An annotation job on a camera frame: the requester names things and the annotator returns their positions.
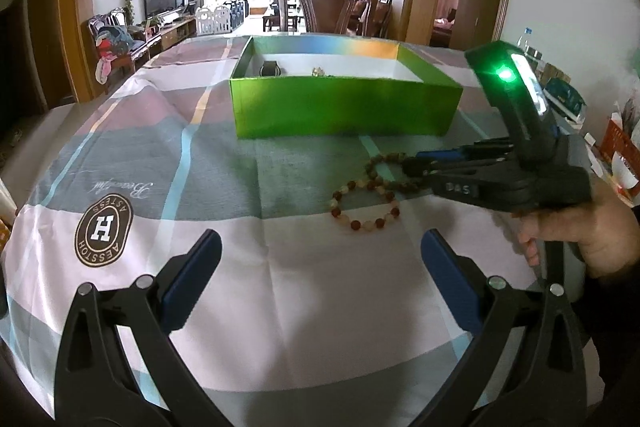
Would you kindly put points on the gold flower brooch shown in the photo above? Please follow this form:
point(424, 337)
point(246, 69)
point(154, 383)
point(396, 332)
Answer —
point(318, 72)

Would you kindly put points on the dark green tissue box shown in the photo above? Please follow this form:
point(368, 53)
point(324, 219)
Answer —
point(567, 96)

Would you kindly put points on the orange plastic basket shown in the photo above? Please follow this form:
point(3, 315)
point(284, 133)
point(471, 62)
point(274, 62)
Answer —
point(616, 140)

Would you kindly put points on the wooden armchair with clothes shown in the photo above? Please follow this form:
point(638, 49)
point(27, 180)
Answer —
point(119, 45)

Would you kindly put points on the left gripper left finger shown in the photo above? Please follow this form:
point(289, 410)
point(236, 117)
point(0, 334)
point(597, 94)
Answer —
point(93, 382)

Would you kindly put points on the white bowl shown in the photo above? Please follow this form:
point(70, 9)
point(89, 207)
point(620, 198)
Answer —
point(623, 174)

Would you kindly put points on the green cardboard box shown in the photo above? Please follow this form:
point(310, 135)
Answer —
point(371, 87)

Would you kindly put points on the black wristwatch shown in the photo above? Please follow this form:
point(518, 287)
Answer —
point(270, 69)

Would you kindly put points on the white baby fence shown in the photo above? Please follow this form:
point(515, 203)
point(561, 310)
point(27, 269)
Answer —
point(213, 22)

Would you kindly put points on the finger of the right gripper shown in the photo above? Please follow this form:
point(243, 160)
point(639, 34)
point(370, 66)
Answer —
point(490, 150)
point(461, 176)

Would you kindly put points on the wooden tv cabinet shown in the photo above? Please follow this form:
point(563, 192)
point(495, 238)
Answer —
point(177, 32)

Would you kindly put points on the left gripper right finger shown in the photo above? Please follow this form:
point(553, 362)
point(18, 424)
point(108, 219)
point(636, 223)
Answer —
point(524, 365)

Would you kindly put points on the plastic water bottle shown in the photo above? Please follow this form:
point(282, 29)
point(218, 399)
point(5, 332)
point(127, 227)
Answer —
point(523, 41)

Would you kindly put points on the person's right hand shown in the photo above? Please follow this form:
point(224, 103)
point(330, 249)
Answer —
point(605, 230)

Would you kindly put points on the glass tea tumbler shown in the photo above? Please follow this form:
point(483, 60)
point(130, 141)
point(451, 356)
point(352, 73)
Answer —
point(533, 57)

